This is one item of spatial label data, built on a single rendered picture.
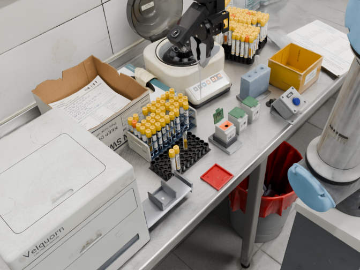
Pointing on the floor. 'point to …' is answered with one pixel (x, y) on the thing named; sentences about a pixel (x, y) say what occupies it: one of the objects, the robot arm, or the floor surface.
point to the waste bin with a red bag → (271, 227)
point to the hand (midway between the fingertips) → (200, 64)
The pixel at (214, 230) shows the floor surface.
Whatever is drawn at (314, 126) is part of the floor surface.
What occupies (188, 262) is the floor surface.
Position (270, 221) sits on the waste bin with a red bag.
